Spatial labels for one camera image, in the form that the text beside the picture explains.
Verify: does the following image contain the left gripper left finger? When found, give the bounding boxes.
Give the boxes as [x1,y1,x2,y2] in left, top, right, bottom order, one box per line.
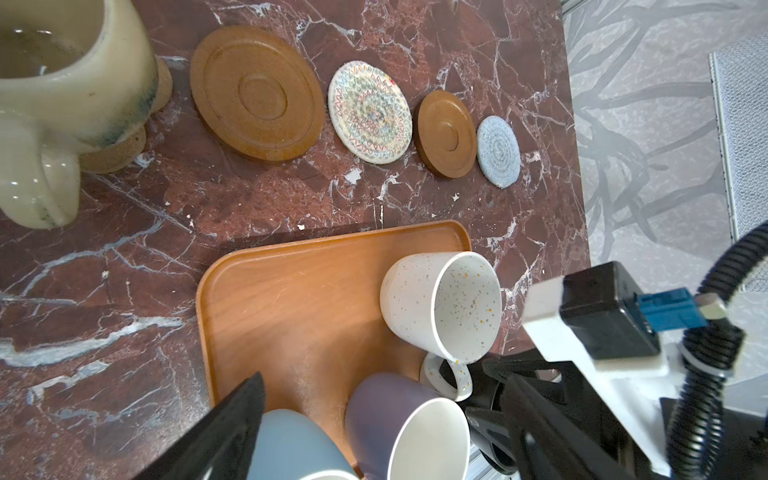
[136,372,266,479]

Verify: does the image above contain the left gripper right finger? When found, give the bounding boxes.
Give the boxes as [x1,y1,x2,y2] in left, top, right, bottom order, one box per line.
[502,374,631,479]

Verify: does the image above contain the light blue mug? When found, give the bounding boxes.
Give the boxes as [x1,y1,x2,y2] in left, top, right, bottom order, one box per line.
[247,409,358,480]

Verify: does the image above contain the purple mug white inside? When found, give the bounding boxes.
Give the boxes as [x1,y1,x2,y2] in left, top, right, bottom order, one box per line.
[345,372,470,479]

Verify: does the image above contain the white speckled mug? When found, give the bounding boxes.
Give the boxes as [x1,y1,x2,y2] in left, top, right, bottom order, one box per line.
[380,251,502,402]

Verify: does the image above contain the grey round felt coaster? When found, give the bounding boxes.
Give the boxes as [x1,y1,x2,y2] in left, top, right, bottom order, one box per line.
[477,116,521,189]

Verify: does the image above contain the flower-shaped cork coaster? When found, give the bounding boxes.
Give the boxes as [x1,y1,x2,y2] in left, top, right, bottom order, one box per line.
[79,55,173,174]

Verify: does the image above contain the round wooden saucer coaster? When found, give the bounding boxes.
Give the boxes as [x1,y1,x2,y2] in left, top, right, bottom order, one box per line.
[415,90,478,179]

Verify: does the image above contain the dark round wooden coaster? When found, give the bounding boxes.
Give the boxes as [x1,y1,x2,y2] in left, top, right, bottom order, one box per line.
[190,25,325,162]

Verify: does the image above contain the woven multicolour round coaster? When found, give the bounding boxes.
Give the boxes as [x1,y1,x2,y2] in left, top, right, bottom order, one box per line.
[328,60,413,165]

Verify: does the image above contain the beige glazed mug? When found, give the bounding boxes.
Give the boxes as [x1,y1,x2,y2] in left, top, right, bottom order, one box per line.
[1,1,158,229]

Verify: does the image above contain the orange rectangular tray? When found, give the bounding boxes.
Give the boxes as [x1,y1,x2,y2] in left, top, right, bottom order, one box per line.
[196,220,471,462]

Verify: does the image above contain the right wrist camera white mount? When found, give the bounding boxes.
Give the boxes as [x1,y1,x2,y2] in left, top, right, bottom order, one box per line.
[522,262,685,475]

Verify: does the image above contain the white wire mesh basket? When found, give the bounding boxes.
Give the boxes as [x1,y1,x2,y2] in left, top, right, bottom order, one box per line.
[709,32,767,241]

